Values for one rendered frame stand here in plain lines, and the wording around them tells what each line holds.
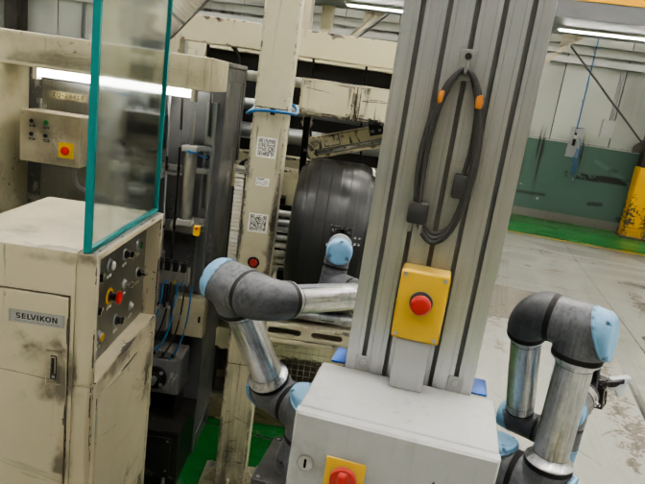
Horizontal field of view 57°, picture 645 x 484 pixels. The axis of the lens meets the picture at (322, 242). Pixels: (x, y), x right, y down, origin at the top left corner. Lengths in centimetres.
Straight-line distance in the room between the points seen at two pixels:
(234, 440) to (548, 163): 960
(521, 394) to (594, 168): 1015
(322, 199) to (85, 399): 99
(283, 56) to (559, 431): 150
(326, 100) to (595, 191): 957
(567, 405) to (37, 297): 133
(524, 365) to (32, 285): 127
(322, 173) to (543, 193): 960
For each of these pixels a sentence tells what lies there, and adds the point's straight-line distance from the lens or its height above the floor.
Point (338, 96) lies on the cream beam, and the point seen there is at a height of 173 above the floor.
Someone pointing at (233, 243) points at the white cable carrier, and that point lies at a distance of 236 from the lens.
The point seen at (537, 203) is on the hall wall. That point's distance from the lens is 1164.
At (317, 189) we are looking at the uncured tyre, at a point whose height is 140.
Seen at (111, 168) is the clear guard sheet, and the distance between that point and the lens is 170.
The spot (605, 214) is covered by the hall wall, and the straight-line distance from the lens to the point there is 1186.
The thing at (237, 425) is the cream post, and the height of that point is 34.
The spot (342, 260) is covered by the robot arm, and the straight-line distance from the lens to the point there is 173.
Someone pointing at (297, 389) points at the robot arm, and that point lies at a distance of 169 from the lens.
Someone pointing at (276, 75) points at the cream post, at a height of 177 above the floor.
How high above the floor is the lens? 175
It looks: 14 degrees down
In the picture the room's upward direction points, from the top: 8 degrees clockwise
